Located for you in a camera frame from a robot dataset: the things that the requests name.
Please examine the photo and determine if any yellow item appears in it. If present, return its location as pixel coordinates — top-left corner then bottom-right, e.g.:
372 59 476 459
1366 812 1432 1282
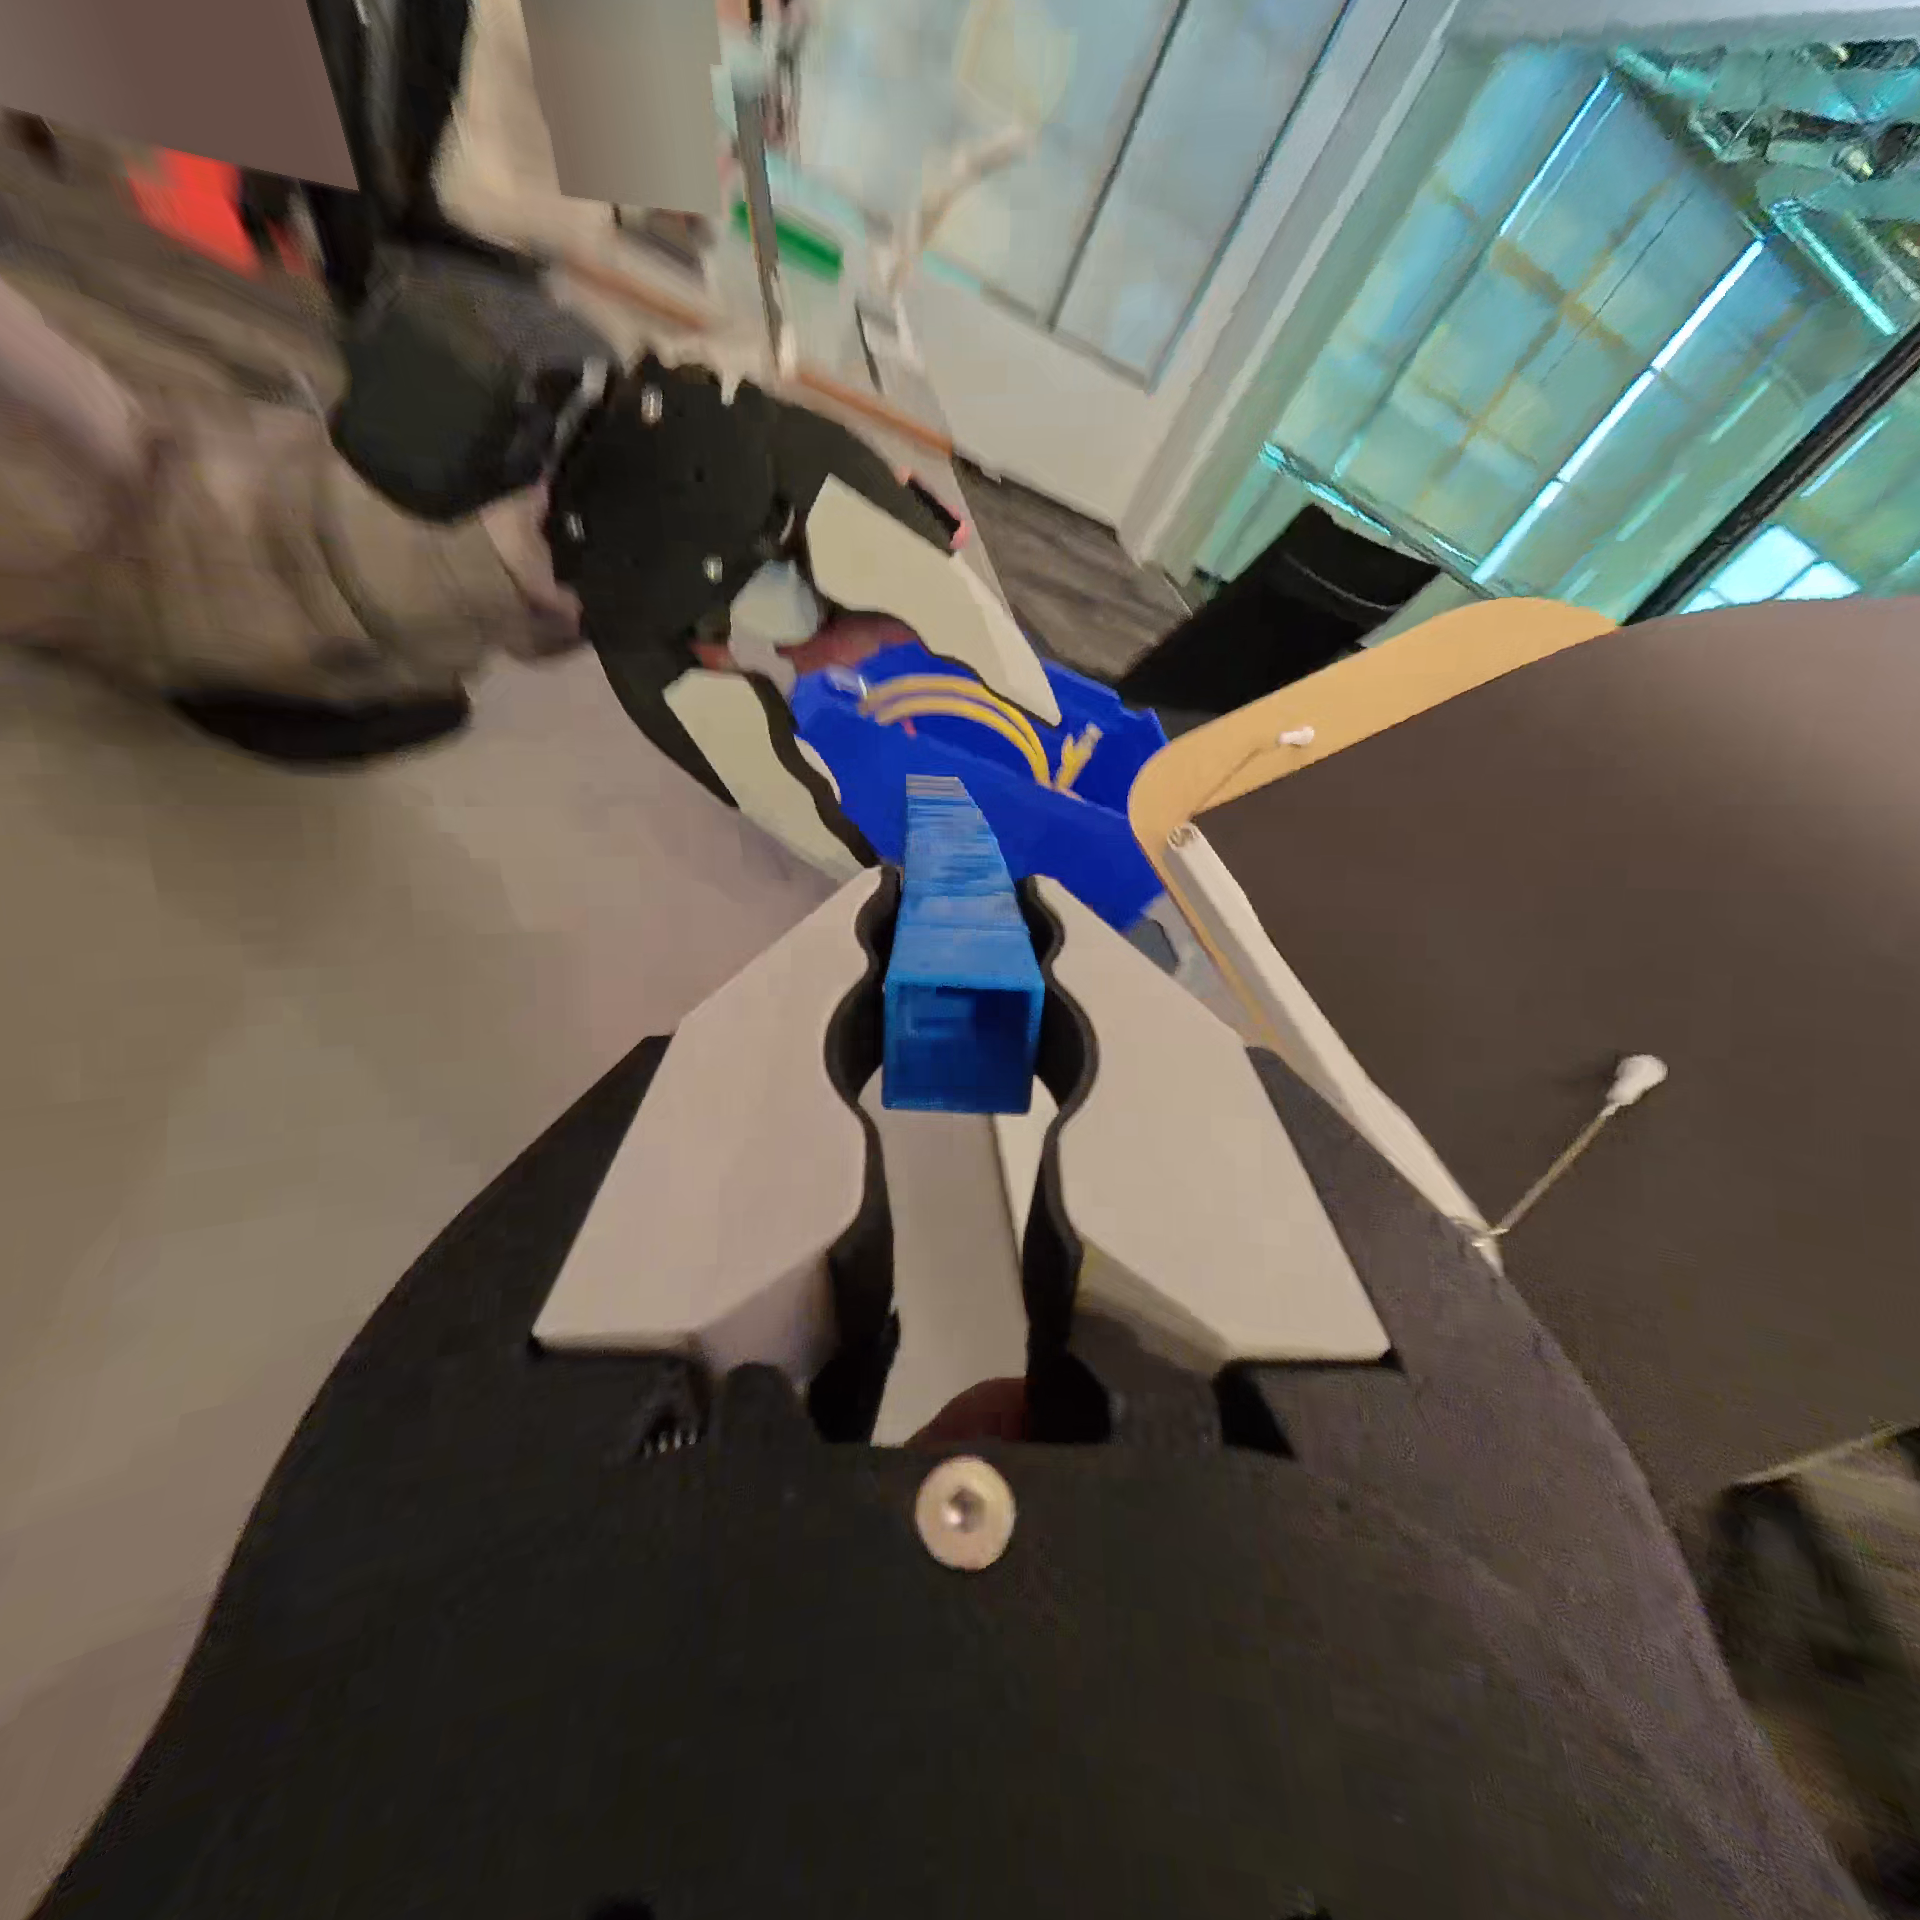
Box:
849 677 1107 807

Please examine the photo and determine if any orange traffic cone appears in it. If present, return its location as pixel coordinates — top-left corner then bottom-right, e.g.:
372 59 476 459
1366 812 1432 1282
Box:
127 151 327 279

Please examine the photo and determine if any person's left hand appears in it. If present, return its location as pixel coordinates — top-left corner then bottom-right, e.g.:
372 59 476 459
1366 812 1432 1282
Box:
719 576 932 686

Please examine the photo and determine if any black backdrop board stand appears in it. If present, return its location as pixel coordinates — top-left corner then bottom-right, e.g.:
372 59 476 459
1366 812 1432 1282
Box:
1126 594 1920 1517

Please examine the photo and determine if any black mesh chair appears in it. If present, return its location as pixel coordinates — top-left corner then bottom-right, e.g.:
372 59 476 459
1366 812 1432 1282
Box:
1117 503 1449 715

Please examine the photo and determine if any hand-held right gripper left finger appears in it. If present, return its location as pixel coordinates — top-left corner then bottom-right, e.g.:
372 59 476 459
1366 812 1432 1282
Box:
535 870 895 1413

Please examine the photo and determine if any long blue rectangular bar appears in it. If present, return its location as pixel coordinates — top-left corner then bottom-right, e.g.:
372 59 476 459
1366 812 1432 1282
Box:
880 775 1061 1117

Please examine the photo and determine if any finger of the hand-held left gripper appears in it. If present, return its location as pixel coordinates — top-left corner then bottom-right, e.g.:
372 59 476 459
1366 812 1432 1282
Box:
660 661 878 884
796 476 1065 730

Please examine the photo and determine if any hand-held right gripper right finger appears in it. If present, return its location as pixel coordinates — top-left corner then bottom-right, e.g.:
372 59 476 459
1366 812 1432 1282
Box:
1022 877 1395 1413

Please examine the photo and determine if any person's left forearm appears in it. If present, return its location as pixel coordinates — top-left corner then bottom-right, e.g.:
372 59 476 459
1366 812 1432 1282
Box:
0 106 587 706

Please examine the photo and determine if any blue plastic bin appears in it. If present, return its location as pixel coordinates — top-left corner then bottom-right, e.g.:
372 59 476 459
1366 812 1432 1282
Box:
785 630 1177 938

